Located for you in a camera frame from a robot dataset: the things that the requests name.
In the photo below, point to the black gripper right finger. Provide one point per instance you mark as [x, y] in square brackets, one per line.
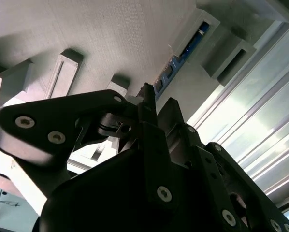
[212, 174]

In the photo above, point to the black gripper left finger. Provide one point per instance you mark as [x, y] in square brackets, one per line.
[38, 125]

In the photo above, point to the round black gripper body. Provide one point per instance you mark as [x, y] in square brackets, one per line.
[98, 205]

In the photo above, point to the blue RAM stick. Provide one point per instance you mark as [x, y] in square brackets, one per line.
[174, 63]

